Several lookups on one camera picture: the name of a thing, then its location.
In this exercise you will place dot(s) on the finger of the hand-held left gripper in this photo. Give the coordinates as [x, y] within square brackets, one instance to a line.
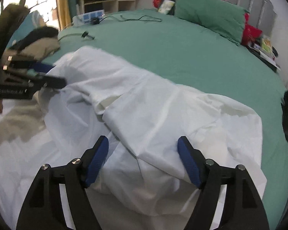
[55, 82]
[40, 66]

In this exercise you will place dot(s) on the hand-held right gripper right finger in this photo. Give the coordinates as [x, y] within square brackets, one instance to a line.
[189, 163]

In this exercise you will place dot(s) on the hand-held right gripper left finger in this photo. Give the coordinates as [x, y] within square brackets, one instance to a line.
[97, 160]

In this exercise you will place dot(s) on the white hooded jacket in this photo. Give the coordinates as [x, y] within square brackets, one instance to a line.
[158, 115]

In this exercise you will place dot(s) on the black folded cloth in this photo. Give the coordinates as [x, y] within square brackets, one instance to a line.
[43, 32]

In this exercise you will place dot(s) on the blue cloth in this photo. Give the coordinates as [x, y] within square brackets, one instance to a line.
[37, 19]

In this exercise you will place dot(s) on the yellow curtain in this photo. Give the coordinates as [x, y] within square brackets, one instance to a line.
[62, 4]

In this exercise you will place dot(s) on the white power strip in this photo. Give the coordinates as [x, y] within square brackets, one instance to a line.
[85, 16]

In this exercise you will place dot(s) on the black charger adapter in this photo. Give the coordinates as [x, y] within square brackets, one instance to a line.
[95, 21]

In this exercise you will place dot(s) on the wooden computer desk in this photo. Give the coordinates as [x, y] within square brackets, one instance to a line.
[110, 1]

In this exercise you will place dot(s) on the wet wipes pack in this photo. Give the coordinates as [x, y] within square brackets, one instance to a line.
[166, 6]

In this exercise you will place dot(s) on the snack bag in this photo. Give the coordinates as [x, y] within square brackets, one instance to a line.
[266, 44]

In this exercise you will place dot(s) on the small red pillow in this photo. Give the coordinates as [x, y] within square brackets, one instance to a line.
[252, 31]

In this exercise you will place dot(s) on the green pillow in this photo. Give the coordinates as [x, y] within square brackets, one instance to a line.
[208, 12]

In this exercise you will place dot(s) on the grey padded headboard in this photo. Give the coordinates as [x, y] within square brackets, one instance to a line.
[254, 0]

